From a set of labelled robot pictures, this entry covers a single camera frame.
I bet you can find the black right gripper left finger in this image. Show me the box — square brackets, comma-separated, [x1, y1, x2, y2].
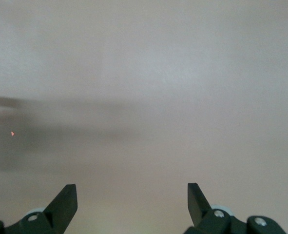
[4, 184, 78, 234]

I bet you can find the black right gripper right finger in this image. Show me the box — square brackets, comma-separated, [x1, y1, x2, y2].
[184, 182, 248, 234]

